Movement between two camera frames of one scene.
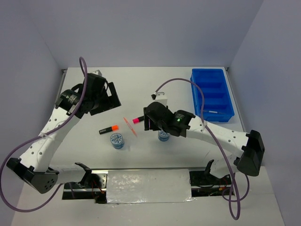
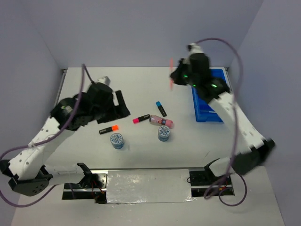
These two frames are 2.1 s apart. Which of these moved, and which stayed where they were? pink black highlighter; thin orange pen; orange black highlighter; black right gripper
Moved: thin orange pen; black right gripper
Stayed: orange black highlighter; pink black highlighter
